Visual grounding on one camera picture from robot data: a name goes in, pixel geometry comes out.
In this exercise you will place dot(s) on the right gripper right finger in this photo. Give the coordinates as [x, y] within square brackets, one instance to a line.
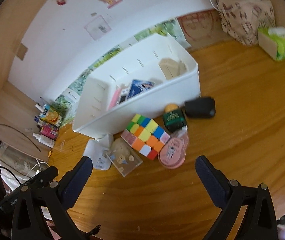
[214, 181]

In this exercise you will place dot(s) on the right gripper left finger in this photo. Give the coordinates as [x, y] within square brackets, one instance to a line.
[73, 182]

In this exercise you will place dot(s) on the white 80W charger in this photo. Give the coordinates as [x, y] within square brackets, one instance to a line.
[96, 150]

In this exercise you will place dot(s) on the pink correction tape dispenser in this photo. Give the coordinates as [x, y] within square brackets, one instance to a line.
[173, 153]

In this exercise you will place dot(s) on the clear acrylic sticker block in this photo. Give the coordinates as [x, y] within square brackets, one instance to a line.
[125, 165]

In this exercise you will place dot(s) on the black power adapter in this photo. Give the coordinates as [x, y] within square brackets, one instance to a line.
[200, 108]

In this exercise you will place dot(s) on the green bottle gold cap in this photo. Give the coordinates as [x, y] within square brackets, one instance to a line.
[173, 118]

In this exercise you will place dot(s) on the colourful rubik's cube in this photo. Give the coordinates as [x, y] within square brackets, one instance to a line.
[145, 136]

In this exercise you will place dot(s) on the pink comb with cap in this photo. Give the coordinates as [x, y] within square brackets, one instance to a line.
[115, 98]

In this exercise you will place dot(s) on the white kids digital camera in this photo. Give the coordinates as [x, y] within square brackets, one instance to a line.
[123, 95]

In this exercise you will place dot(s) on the floss pick box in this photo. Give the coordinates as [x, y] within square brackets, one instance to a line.
[139, 86]

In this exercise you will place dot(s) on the beige small box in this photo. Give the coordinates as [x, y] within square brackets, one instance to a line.
[171, 68]

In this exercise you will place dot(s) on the white spray bottle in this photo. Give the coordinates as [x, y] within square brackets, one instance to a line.
[44, 140]

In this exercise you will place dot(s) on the round beige lid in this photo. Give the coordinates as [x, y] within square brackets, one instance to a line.
[119, 148]

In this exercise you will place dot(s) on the green leaf paper strip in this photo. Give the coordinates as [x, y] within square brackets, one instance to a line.
[67, 101]

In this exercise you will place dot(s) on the white plastic storage bin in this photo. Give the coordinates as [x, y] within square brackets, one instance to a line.
[142, 79]

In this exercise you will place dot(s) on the green tissue pack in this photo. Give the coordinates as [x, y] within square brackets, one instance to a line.
[272, 41]

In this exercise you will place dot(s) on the lettered canvas bag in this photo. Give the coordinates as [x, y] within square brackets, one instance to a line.
[241, 19]

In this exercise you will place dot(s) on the pink square wall sticker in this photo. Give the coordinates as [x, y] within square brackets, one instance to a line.
[97, 28]

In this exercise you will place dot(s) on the red wall sticker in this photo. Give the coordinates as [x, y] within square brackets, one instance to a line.
[61, 2]

